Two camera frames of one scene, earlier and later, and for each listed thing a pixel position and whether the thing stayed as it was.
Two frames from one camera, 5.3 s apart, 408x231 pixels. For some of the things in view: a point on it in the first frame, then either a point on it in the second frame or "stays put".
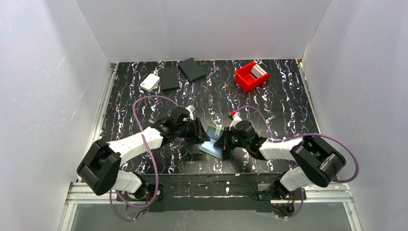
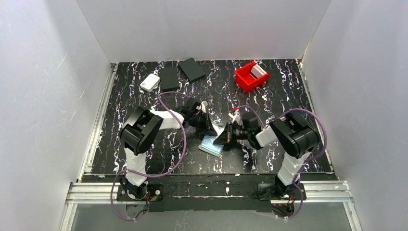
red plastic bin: [247, 82] stays put
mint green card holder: [208, 147] stays put
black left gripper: [197, 131] → [206, 120]
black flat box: [169, 79] stays put
